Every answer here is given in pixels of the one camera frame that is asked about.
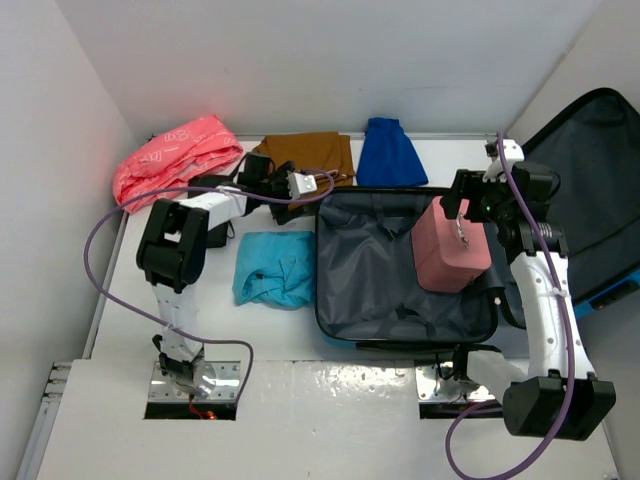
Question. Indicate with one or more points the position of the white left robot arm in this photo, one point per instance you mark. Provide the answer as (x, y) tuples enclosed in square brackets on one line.
[(172, 254)]

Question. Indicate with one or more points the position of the blue suitcase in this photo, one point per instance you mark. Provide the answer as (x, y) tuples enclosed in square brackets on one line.
[(367, 289)]

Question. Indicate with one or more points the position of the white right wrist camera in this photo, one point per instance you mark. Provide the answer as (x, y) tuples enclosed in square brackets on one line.
[(503, 156)]

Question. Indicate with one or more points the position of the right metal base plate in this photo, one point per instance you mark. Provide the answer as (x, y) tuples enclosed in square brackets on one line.
[(436, 384)]

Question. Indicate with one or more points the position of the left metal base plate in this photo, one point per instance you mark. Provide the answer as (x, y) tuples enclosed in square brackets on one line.
[(220, 382)]

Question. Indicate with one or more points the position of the aluminium table frame rail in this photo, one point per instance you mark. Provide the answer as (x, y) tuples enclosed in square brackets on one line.
[(45, 418)]

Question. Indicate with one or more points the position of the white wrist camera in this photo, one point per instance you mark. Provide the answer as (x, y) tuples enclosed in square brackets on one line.
[(300, 184), (503, 156)]

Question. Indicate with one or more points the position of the metal base plate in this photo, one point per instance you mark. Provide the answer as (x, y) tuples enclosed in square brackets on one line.
[(436, 384), (220, 382)]

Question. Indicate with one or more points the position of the black pouch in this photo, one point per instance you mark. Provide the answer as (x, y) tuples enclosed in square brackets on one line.
[(221, 211)]

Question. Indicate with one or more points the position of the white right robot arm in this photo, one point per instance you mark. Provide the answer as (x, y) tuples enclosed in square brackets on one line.
[(559, 394)]

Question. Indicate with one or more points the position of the pink box with metal handle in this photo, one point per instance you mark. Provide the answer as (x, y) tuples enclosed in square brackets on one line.
[(449, 254)]

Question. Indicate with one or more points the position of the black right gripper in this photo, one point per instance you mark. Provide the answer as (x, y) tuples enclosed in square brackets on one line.
[(468, 183)]

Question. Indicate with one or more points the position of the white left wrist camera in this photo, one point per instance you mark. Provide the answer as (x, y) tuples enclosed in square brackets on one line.
[(300, 184)]

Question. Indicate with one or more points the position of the royal blue cloth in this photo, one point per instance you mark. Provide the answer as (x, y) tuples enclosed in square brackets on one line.
[(388, 157)]

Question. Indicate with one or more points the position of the light blue cloth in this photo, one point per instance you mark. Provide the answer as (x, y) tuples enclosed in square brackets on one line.
[(277, 269)]

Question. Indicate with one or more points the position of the coral pink patterned cloth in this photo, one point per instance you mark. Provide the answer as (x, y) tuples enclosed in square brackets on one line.
[(172, 159)]

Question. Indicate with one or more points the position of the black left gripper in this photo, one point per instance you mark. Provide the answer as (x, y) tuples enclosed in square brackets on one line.
[(280, 176)]

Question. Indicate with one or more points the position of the brown cloth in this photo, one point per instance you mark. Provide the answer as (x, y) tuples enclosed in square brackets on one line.
[(327, 151)]

